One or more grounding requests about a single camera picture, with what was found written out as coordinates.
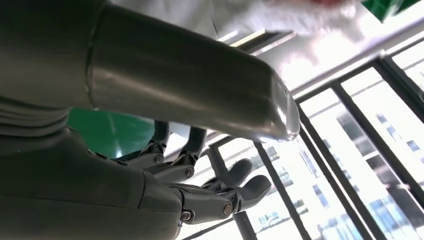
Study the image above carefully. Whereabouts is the green belt conveyor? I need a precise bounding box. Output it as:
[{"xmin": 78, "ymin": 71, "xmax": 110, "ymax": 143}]
[{"xmin": 66, "ymin": 0, "xmax": 424, "ymax": 162}]

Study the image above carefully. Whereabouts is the dark window frame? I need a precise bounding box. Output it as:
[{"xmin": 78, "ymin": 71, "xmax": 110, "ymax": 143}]
[{"xmin": 180, "ymin": 34, "xmax": 424, "ymax": 240}]

